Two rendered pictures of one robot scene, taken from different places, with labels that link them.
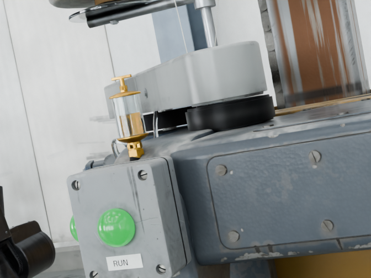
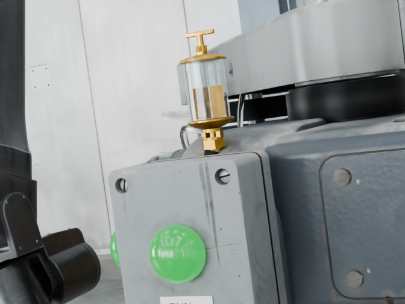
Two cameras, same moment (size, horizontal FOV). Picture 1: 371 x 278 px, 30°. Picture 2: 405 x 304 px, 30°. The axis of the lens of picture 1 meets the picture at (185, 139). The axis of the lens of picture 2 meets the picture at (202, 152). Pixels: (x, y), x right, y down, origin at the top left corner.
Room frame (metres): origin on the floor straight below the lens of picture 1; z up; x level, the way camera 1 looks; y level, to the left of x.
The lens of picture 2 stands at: (0.15, 0.01, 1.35)
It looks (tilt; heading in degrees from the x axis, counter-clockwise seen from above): 3 degrees down; 5
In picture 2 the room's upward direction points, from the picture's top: 8 degrees counter-clockwise
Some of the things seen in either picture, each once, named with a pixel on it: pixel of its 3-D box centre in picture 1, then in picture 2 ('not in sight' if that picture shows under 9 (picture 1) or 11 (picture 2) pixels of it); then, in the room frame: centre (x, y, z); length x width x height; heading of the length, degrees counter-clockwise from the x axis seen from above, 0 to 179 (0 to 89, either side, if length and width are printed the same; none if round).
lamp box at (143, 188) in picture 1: (130, 220); (199, 243); (0.55, 0.06, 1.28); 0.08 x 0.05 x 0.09; 69
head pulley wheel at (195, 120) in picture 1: (230, 113); (349, 99); (0.71, -0.05, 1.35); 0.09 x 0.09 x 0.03
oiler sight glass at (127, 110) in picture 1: (128, 116); (207, 90); (0.61, 0.05, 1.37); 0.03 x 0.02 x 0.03; 69
